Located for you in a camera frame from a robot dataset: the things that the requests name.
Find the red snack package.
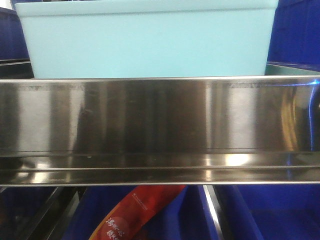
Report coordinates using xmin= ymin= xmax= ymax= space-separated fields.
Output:
xmin=89 ymin=184 xmax=186 ymax=240

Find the light blue plastic bin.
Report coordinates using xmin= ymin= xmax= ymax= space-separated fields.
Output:
xmin=15 ymin=0 xmax=278 ymax=79

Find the dark blue storage bin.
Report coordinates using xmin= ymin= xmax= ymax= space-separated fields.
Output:
xmin=62 ymin=185 xmax=218 ymax=240

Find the dark blue upper-right bin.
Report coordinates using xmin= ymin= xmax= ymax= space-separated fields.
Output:
xmin=267 ymin=0 xmax=320 ymax=69

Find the dark blue upper-left bin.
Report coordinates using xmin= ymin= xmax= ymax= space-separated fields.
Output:
xmin=0 ymin=7 xmax=29 ymax=61

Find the dark blue right bin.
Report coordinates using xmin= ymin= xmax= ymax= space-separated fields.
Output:
xmin=216 ymin=184 xmax=320 ymax=240

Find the stainless steel shelf rail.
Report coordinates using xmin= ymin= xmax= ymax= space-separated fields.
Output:
xmin=0 ymin=75 xmax=320 ymax=186

